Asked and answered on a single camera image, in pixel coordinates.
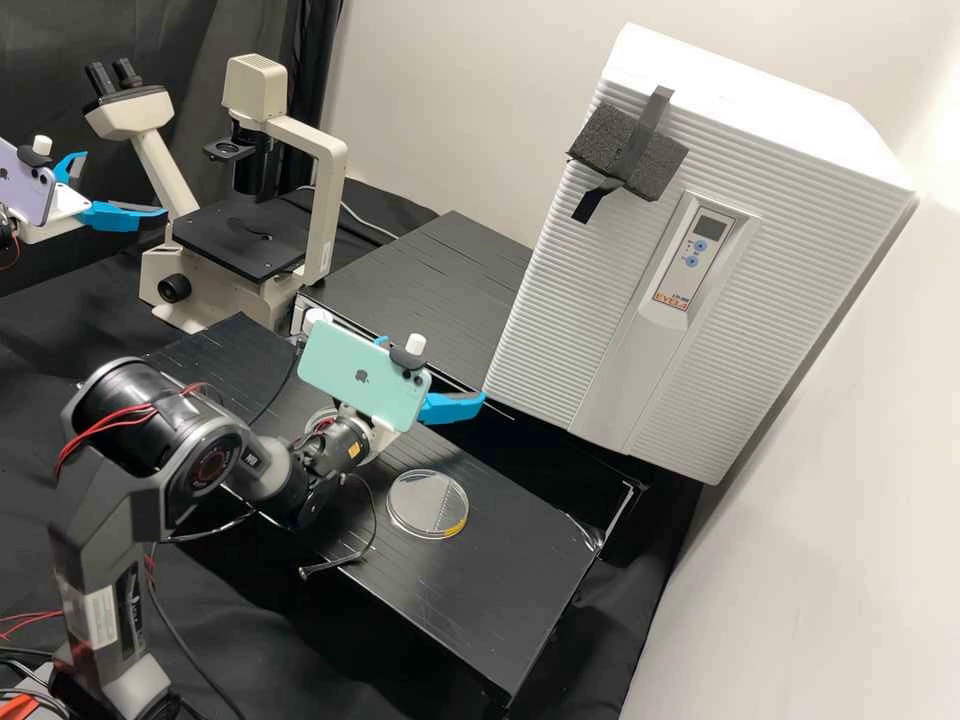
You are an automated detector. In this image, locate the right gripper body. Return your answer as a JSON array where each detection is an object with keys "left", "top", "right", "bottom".
[{"left": 335, "top": 403, "right": 397, "bottom": 453}]

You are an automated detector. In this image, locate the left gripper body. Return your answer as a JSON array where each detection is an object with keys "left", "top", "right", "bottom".
[{"left": 18, "top": 182, "right": 95, "bottom": 245}]

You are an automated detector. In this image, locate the petri dish lid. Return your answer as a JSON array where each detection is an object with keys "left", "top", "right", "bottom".
[{"left": 386, "top": 468, "right": 454, "bottom": 536}]

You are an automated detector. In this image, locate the petri dish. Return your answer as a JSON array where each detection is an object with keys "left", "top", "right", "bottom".
[{"left": 401, "top": 470, "right": 473, "bottom": 541}]

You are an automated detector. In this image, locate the black platform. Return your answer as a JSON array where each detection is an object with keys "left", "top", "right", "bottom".
[
  {"left": 146, "top": 313, "right": 637, "bottom": 714},
  {"left": 290, "top": 209, "right": 543, "bottom": 423}
]

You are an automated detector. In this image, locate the cream microscope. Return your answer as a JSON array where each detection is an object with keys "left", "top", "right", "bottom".
[{"left": 82, "top": 53, "right": 351, "bottom": 337}]

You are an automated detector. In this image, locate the incubator door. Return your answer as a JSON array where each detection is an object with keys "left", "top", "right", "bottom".
[{"left": 483, "top": 63, "right": 920, "bottom": 485}]

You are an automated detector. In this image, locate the black tray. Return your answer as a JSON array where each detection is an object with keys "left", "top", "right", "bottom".
[{"left": 479, "top": 408, "right": 706, "bottom": 571}]

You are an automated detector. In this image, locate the white incubator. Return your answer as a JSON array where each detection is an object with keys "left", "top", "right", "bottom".
[{"left": 596, "top": 20, "right": 920, "bottom": 226}]

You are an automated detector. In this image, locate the right wrist camera phone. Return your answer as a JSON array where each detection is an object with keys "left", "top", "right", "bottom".
[{"left": 295, "top": 318, "right": 435, "bottom": 435}]

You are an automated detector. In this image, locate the wrist camera phone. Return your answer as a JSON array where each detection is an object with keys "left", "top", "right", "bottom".
[
  {"left": 0, "top": 134, "right": 60, "bottom": 226},
  {"left": 295, "top": 318, "right": 435, "bottom": 435}
]

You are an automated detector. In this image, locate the left wrist camera phone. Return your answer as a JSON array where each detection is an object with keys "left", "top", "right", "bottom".
[{"left": 0, "top": 134, "right": 60, "bottom": 226}]

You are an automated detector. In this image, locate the white cable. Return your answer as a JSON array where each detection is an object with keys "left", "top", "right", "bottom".
[{"left": 339, "top": 204, "right": 400, "bottom": 242}]

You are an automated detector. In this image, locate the black cable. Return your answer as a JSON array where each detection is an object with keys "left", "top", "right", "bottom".
[{"left": 297, "top": 470, "right": 379, "bottom": 581}]

